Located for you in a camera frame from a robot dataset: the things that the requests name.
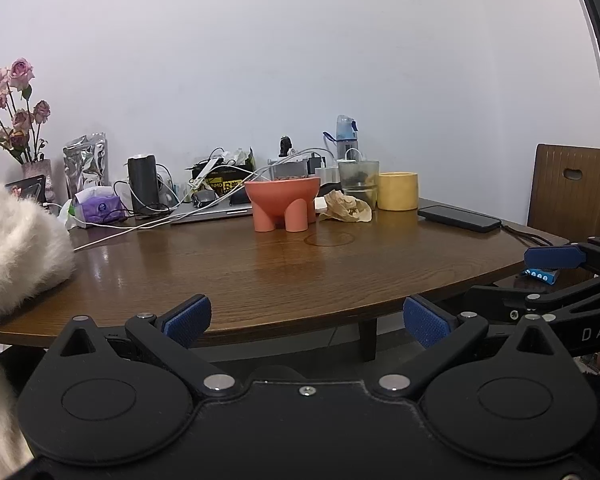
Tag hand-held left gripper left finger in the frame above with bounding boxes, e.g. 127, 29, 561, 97
55, 294, 238, 401

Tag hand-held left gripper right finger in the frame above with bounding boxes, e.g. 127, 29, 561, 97
372, 295, 573, 401

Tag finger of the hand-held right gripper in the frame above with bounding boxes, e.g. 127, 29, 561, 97
467, 272, 600, 323
524, 237, 600, 273

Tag brown paper towel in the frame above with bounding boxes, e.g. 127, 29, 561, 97
319, 190, 373, 223

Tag orange footed bowl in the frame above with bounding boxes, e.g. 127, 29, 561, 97
244, 176, 322, 233

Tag small blue box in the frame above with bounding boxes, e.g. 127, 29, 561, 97
522, 268, 561, 285

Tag brown wooden chair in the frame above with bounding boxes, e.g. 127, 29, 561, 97
527, 143, 600, 246

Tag black smartphone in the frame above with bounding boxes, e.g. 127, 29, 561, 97
418, 205, 502, 233

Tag silver laptop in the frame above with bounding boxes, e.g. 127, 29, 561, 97
170, 197, 255, 225

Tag yellow cup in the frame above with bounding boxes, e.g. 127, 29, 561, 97
377, 172, 420, 211

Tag purple tissue pack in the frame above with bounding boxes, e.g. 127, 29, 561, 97
72, 186, 129, 229

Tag black cylinder speaker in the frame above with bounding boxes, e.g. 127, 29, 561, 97
127, 155, 161, 216

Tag black box with yellow print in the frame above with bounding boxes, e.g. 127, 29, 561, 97
192, 147, 256, 194

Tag glass jar with lid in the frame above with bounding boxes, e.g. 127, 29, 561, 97
338, 159, 380, 206

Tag white plastic bag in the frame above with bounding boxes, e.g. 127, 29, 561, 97
57, 199, 77, 231

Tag silver foil bag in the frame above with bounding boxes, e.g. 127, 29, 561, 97
62, 132, 110, 198

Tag person's white fluffy sweater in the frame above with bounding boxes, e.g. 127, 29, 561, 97
0, 164, 77, 480

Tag clear water bottle blue lid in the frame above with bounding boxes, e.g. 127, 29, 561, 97
323, 115, 359, 161

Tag pink glass vase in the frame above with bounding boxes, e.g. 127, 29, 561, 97
21, 159, 54, 202

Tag dried pink roses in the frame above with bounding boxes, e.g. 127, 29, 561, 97
0, 58, 51, 165

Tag black phone cable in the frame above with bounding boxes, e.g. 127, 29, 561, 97
500, 225, 554, 247

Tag long white cable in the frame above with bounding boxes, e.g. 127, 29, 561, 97
75, 149, 341, 252

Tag black picture frame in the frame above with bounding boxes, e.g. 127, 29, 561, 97
4, 175, 47, 206

